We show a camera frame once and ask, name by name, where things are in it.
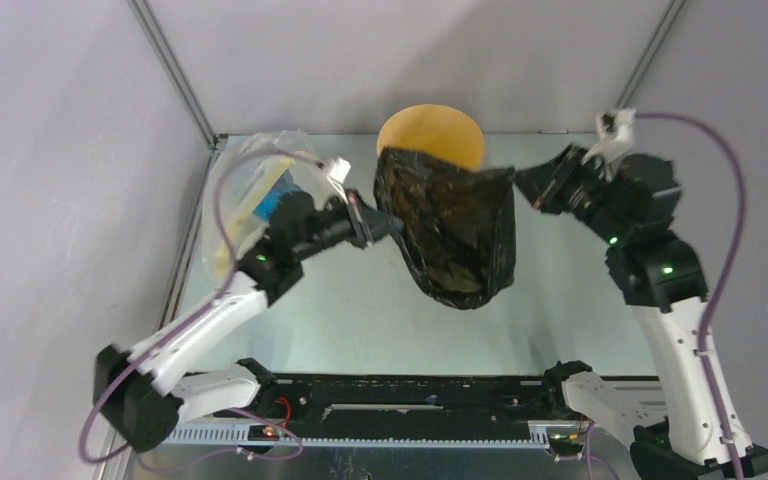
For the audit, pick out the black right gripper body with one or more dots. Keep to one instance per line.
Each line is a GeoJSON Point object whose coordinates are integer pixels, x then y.
{"type": "Point", "coordinates": [554, 183]}

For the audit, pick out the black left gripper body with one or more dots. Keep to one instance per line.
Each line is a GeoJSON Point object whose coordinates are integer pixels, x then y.
{"type": "Point", "coordinates": [332, 228]}

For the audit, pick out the clear plastic bag yellow rim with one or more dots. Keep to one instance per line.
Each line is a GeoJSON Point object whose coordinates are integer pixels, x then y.
{"type": "Point", "coordinates": [240, 178]}

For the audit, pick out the black trash bag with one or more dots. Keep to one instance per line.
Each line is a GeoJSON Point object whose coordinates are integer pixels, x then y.
{"type": "Point", "coordinates": [459, 236]}

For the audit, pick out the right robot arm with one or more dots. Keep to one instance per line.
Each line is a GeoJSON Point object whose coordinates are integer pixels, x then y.
{"type": "Point", "coordinates": [699, 435]}

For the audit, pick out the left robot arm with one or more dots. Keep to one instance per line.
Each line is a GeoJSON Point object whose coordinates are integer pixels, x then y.
{"type": "Point", "coordinates": [145, 392]}

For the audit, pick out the blue trash bag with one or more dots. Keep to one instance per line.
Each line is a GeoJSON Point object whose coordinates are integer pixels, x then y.
{"type": "Point", "coordinates": [283, 186]}

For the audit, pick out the cream yellow trash bin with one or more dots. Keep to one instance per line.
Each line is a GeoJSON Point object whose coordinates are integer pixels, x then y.
{"type": "Point", "coordinates": [441, 131]}

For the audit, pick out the left circuit board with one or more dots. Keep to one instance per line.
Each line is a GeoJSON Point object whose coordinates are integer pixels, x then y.
{"type": "Point", "coordinates": [264, 433]}

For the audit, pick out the circuit board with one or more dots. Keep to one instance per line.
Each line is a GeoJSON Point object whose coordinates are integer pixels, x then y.
{"type": "Point", "coordinates": [264, 433]}
{"type": "Point", "coordinates": [567, 447]}

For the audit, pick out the right circuit board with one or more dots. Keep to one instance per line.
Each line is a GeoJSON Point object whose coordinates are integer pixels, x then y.
{"type": "Point", "coordinates": [567, 447]}

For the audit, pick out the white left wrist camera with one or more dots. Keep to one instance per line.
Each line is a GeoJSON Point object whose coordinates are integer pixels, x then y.
{"type": "Point", "coordinates": [335, 172]}

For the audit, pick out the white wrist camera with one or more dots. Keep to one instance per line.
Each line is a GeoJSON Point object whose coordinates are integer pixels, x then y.
{"type": "Point", "coordinates": [615, 131]}
{"type": "Point", "coordinates": [335, 172]}

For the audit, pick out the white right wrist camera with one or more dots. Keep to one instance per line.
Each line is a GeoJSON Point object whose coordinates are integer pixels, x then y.
{"type": "Point", "coordinates": [615, 131]}

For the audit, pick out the right aluminium frame post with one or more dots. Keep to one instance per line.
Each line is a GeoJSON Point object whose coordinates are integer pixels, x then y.
{"type": "Point", "coordinates": [667, 22]}

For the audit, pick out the aluminium frame post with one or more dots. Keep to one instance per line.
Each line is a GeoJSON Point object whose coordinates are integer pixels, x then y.
{"type": "Point", "coordinates": [158, 40]}
{"type": "Point", "coordinates": [667, 22]}

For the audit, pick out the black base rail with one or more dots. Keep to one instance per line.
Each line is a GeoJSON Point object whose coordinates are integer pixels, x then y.
{"type": "Point", "coordinates": [415, 408]}

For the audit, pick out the left aluminium frame post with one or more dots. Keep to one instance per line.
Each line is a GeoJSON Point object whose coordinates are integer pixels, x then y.
{"type": "Point", "coordinates": [158, 40]}

